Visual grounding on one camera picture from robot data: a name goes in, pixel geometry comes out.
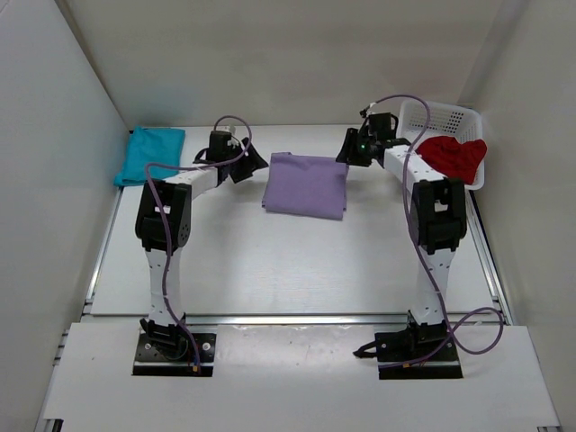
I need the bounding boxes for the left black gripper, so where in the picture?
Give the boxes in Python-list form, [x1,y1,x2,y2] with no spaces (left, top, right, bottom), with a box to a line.
[225,138,269,184]

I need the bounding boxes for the lavender t shirt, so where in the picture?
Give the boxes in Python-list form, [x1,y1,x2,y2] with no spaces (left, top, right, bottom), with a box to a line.
[262,152,348,221]

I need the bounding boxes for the red t shirt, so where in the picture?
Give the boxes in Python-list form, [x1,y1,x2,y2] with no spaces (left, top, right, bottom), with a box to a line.
[416,136,487,185]

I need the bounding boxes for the teal t shirt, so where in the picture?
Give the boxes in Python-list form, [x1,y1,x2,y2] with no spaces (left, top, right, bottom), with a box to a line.
[113,126,185,187]

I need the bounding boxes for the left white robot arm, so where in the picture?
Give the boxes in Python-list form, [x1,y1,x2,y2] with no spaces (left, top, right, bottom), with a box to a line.
[135,127,268,365]

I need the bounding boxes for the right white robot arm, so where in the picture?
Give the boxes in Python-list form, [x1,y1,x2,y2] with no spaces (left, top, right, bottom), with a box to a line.
[337,111,467,360]

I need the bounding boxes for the white plastic laundry basket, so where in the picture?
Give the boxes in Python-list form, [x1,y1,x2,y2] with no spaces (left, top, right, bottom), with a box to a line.
[397,100,484,190]

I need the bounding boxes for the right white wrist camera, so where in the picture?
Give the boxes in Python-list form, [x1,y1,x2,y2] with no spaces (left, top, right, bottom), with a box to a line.
[359,103,376,119]

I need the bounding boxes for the aluminium rail bar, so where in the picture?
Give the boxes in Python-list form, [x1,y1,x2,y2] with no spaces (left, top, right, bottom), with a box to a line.
[186,312,407,326]

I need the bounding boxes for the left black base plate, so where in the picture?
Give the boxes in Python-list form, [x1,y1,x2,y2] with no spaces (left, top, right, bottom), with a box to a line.
[132,331,217,377]

